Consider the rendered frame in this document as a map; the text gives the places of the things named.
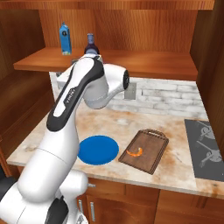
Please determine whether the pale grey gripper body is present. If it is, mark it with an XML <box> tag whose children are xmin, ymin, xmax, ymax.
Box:
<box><xmin>55</xmin><ymin>59</ymin><xmax>81</xmax><ymax>86</ymax></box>

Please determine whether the brown wooden cutting board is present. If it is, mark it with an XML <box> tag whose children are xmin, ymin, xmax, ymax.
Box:
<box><xmin>117</xmin><ymin>128</ymin><xmax>171</xmax><ymax>176</ymax></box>

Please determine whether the grey wall outlet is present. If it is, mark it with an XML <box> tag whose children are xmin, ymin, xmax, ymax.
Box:
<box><xmin>124</xmin><ymin>82</ymin><xmax>137</xmax><ymax>102</ymax></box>

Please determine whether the silver cupboard door handle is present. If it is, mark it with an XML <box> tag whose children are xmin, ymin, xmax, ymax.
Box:
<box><xmin>89</xmin><ymin>201</ymin><xmax>96</xmax><ymax>223</ymax></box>
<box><xmin>77</xmin><ymin>199</ymin><xmax>84</xmax><ymax>217</ymax></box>

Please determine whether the wooden drawer front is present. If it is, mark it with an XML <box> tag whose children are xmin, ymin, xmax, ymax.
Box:
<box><xmin>87</xmin><ymin>178</ymin><xmax>127</xmax><ymax>196</ymax></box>

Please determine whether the grey hob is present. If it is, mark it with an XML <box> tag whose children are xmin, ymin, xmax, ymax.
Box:
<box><xmin>184</xmin><ymin>118</ymin><xmax>224</xmax><ymax>183</ymax></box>

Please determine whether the wooden open cabinet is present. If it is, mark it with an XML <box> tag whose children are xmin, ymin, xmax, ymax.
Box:
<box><xmin>0</xmin><ymin>0</ymin><xmax>224</xmax><ymax>141</ymax></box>

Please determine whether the wooden cupboard door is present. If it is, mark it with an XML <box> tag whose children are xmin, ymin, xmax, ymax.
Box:
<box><xmin>153</xmin><ymin>189</ymin><xmax>224</xmax><ymax>224</ymax></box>
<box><xmin>86</xmin><ymin>193</ymin><xmax>159</xmax><ymax>224</ymax></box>
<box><xmin>76</xmin><ymin>193</ymin><xmax>91</xmax><ymax>224</ymax></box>

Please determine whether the blue carton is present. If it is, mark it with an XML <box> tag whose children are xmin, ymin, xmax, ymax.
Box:
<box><xmin>59</xmin><ymin>22</ymin><xmax>73</xmax><ymax>56</ymax></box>

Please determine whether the dark purple condiment bottle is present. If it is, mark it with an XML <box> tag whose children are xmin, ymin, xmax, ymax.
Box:
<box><xmin>84</xmin><ymin>32</ymin><xmax>101</xmax><ymax>56</ymax></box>

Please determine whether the blue round plate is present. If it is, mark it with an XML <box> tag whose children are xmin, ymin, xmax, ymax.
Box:
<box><xmin>77</xmin><ymin>135</ymin><xmax>120</xmax><ymax>166</ymax></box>

